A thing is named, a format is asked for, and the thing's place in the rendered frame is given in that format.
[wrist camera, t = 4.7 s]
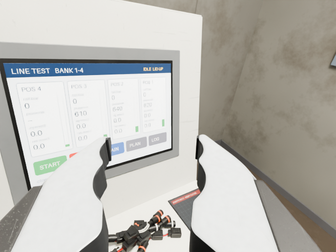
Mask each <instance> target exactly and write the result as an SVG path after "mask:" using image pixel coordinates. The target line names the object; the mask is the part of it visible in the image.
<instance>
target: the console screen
mask: <svg viewBox="0 0 336 252"><path fill-rule="evenodd" d="M179 136H180V50H170V49H150V48H130V47H110V46H90V45H70V44H49V43H29V42H9V41H0V154H1V158H2V161H3V165H4V169H5V173H6V177H7V180H8V184H9V188H10V192H11V196H12V199H13V203H14V206H15V205H16V204H17V203H18V202H19V201H20V199H21V198H22V197H23V196H24V195H25V194H26V193H27V192H28V191H29V190H30V189H31V188H32V187H34V186H41V185H42V184H43V183H44V182H45V180H46V179H47V178H48V177H49V176H50V175H51V174H52V173H53V172H54V171H55V170H56V169H57V168H58V167H60V166H61V165H62V164H63V163H64V162H66V161H67V160H68V159H70V158H71V157H72V156H74V155H75V154H77V153H78V152H80V151H81V150H82V149H84V148H85V147H87V146H88V145H90V144H91V143H92V142H94V141H95V140H96V139H98V138H101V137H110V138H111V161H109V164H108V165H107V167H106V169H105V177H106V179H109V178H112V177H115V176H118V175H121V174H124V173H127V172H130V171H133V170H137V169H140V168H143V167H146V166H149V165H152V164H155V163H158V162H161V161H164V160H167V159H170V158H173V157H177V156H179Z"/></svg>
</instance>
